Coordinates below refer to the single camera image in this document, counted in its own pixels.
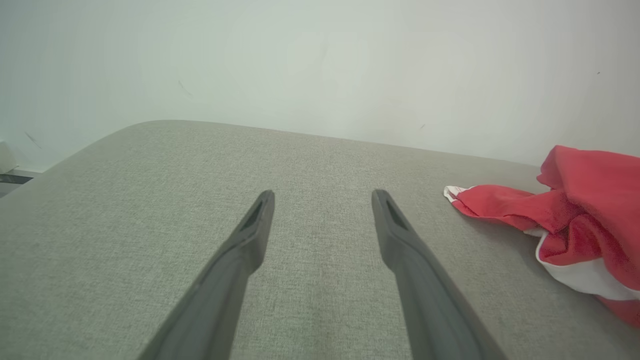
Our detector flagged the red shorts with white panels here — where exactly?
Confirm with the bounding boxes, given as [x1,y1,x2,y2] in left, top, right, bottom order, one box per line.
[443,144,640,329]

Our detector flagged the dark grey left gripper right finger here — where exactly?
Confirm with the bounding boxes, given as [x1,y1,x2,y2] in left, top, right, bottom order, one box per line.
[371,188,509,360]

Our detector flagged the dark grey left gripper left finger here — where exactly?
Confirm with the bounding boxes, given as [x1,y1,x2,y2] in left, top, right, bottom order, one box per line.
[137,189,276,360]

